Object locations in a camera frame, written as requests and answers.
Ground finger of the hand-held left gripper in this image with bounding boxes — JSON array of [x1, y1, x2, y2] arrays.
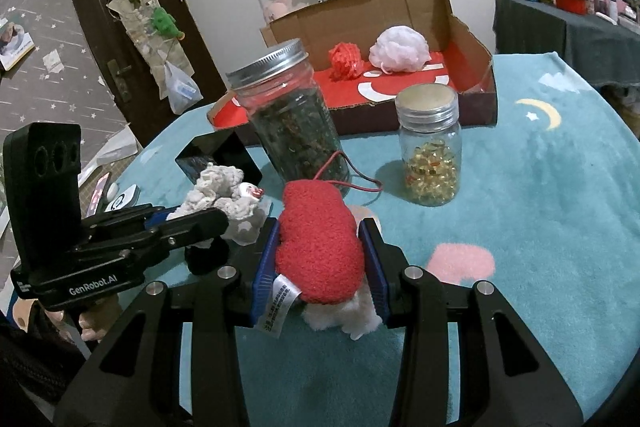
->
[[80, 203, 168, 239], [80, 208, 230, 259]]

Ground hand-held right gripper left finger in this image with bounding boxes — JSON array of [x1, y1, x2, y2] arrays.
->
[[52, 219, 281, 427]]

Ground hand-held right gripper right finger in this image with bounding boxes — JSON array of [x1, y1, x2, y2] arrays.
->
[[357, 217, 586, 427]]

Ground black fluffy scrunchie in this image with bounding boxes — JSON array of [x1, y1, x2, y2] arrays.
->
[[184, 237, 231, 275]]

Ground dark red sock roll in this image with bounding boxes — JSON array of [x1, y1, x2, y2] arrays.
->
[[257, 151, 383, 333]]

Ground white fluffy scrunchie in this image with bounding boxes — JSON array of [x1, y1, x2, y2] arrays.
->
[[301, 279, 388, 340]]

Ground cardboard box red lining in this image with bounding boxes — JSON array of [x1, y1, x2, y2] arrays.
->
[[207, 0, 498, 138]]

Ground person's left hand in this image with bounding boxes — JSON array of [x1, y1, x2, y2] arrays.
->
[[77, 294, 122, 342]]

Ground small white box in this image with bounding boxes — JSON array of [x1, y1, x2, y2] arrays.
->
[[102, 184, 141, 212]]

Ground pink phone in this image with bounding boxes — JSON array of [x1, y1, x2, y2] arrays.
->
[[86, 172, 112, 217]]

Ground black glossy box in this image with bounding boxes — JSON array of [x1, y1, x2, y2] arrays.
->
[[175, 130, 263, 185]]

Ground clear plastic bag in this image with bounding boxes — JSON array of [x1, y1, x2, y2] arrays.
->
[[164, 61, 203, 115]]

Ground small glass jar yellow capsules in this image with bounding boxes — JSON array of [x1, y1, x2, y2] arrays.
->
[[394, 85, 462, 206]]

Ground teal printed blanket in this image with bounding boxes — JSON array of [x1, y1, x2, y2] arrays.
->
[[10, 52, 638, 427]]

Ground person's black jacket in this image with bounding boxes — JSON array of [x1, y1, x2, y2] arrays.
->
[[0, 307, 88, 427]]

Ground picture card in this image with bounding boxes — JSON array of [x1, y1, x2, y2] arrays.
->
[[0, 19, 36, 72]]

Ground clear hanging organizer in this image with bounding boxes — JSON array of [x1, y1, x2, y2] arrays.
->
[[106, 0, 196, 92]]

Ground green plush toy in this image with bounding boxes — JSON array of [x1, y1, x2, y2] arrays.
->
[[151, 7, 180, 40]]

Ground orange mesh scrubber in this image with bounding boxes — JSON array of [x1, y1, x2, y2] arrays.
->
[[328, 42, 362, 82]]

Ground white mesh bath pouf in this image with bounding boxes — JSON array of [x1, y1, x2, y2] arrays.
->
[[369, 27, 428, 72]]

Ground pink plush toy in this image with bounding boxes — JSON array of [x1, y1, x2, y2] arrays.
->
[[261, 0, 296, 25]]

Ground table with dark cloth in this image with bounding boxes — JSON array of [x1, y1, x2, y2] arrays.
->
[[492, 0, 640, 88]]

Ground red container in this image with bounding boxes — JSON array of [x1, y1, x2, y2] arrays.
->
[[552, 0, 590, 15]]

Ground metal door handle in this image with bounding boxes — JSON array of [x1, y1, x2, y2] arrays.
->
[[109, 61, 133, 102]]

